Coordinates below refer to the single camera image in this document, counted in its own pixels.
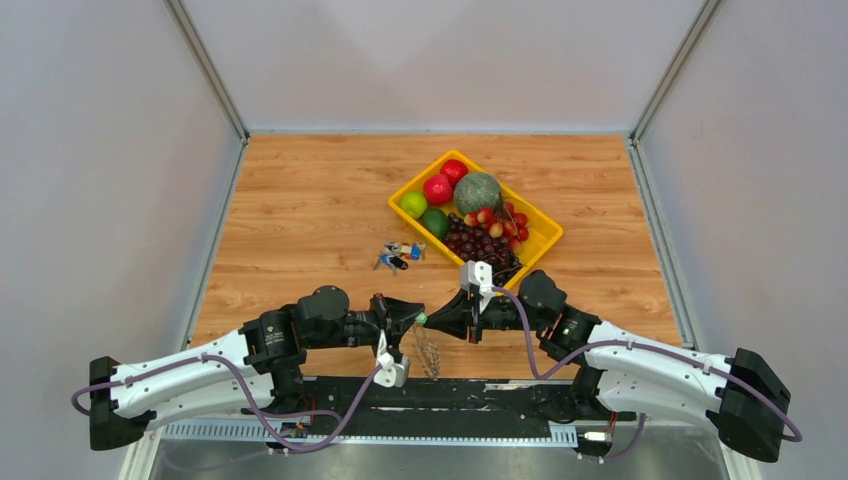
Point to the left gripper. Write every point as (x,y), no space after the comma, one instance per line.
(394,316)

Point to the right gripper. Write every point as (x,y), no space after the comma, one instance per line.
(454,317)

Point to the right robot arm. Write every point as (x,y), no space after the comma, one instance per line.
(738,397)

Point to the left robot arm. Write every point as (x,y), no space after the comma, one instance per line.
(256,367)

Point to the pile of tagged keys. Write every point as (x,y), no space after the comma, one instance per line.
(395,256)

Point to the purple grape bunch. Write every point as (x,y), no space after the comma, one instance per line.
(475,243)

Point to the dark green lime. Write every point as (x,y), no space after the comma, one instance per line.
(436,222)

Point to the light green apple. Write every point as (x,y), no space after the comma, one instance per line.
(414,204)

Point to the yellow plastic tray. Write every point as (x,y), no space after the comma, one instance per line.
(543,231)

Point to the green netted melon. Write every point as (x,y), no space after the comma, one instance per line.
(475,191)

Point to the red apple near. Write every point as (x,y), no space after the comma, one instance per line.
(438,190)

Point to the red apple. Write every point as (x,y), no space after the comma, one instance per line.
(438,190)
(454,170)

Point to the red apple far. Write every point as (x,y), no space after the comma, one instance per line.
(454,170)

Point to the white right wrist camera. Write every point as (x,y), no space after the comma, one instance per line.
(476,279)

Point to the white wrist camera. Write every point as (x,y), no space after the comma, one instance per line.
(476,279)
(392,366)

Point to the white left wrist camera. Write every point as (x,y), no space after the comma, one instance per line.
(392,366)

